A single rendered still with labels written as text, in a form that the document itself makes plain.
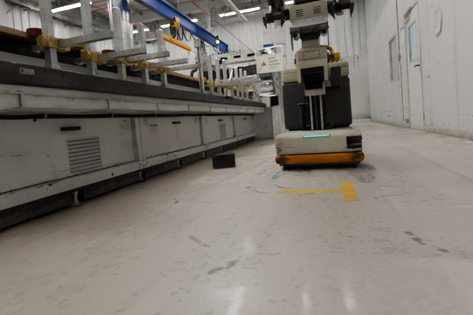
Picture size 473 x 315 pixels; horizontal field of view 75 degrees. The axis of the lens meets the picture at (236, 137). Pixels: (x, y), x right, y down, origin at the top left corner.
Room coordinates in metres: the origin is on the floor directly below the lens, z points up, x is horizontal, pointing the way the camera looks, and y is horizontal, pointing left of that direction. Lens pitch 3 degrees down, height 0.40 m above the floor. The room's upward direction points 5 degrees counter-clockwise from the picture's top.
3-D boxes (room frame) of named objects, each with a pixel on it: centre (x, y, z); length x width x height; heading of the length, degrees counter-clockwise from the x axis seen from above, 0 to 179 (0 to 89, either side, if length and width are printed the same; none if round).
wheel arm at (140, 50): (1.67, 0.64, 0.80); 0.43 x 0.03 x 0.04; 73
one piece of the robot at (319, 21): (2.27, -0.59, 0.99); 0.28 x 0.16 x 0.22; 73
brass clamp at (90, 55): (1.68, 0.72, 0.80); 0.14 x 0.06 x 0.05; 163
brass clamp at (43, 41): (1.44, 0.80, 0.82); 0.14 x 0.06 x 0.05; 163
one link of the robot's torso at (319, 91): (2.37, -0.68, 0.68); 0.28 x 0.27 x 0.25; 73
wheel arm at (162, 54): (1.91, 0.56, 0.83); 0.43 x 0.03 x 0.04; 73
